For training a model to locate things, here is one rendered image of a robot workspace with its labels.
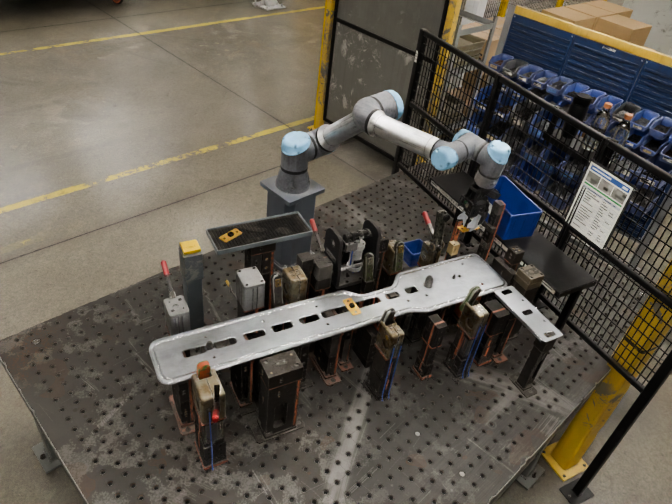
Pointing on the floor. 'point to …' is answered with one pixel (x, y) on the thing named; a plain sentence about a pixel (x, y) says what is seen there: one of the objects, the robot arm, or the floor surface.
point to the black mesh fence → (576, 491)
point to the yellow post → (605, 396)
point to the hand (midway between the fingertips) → (469, 225)
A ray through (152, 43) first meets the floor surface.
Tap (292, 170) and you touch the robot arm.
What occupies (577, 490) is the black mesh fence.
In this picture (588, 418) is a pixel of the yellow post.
